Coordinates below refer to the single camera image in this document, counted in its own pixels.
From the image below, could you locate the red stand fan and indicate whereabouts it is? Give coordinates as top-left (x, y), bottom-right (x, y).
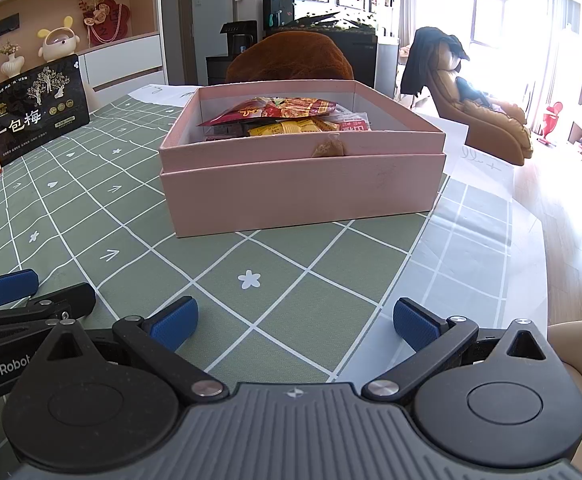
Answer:
top-left (538, 101), bottom-right (564, 148)

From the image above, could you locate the red spicy snack packet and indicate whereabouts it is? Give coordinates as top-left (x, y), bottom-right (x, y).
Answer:
top-left (196, 96), bottom-right (338, 127)

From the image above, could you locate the sheer window curtain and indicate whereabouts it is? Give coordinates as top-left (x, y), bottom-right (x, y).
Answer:
top-left (548, 0), bottom-right (582, 111)

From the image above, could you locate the yellow snack packet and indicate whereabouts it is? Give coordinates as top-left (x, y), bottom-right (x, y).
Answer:
top-left (247, 117), bottom-right (339, 137)

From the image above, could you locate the pink cardboard box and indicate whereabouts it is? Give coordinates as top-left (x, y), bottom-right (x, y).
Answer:
top-left (158, 79), bottom-right (447, 238)

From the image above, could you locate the clear grey biscuit packet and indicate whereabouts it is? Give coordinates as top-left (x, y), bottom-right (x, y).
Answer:
top-left (203, 122), bottom-right (249, 141)

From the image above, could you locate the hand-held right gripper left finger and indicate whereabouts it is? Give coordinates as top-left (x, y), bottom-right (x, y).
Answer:
top-left (45, 296), bottom-right (227, 402)

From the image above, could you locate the brown chair back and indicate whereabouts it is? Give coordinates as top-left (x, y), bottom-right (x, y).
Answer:
top-left (225, 30), bottom-right (356, 83)

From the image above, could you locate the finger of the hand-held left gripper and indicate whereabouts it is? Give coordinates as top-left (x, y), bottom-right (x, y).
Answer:
top-left (0, 282), bottom-right (96, 331)
top-left (0, 269), bottom-right (40, 311)

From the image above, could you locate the black jacket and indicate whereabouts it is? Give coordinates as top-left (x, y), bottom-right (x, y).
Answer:
top-left (400, 26), bottom-right (471, 97)

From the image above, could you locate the black framed fish tank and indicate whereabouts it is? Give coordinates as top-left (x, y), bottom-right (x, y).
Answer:
top-left (262, 0), bottom-right (402, 88)

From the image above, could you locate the cream rounded seat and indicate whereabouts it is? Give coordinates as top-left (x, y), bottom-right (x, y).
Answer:
top-left (546, 322), bottom-right (582, 461)

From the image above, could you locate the wooden shelf cabinet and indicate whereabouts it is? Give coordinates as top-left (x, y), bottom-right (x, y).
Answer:
top-left (0, 0), bottom-right (167, 126)

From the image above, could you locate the brown plush toy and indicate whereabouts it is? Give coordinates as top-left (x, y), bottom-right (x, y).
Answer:
top-left (421, 52), bottom-right (534, 166)

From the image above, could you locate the white rabbit figurine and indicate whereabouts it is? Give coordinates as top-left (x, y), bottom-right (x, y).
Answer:
top-left (37, 27), bottom-right (80, 63)

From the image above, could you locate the red flower decoration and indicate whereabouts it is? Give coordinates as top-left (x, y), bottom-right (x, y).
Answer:
top-left (77, 0), bottom-right (132, 47)

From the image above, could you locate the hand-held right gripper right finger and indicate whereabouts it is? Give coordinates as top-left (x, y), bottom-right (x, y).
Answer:
top-left (362, 297), bottom-right (563, 404)

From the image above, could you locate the white vase with flowers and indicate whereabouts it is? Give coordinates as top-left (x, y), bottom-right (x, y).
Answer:
top-left (0, 41), bottom-right (26, 79)

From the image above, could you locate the black standing snack bag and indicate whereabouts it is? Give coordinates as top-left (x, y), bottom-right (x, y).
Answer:
top-left (0, 55), bottom-right (90, 168)

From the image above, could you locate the white red snack packet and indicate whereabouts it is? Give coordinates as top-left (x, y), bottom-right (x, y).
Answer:
top-left (338, 110), bottom-right (372, 132)

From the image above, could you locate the black water dispenser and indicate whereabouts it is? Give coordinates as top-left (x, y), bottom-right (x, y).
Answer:
top-left (206, 21), bottom-right (259, 86)

